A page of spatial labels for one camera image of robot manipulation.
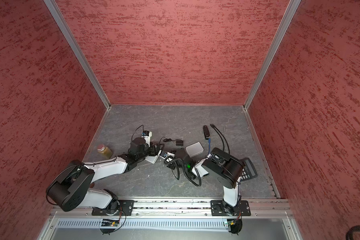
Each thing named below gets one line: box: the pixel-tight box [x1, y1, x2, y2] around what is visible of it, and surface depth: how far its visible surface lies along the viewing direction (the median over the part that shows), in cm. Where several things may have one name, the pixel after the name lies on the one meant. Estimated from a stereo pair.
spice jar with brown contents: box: [97, 144, 113, 160], surface depth 88 cm
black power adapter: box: [158, 136, 184, 147], surface depth 99 cm
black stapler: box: [202, 125, 210, 140], surface depth 102 cm
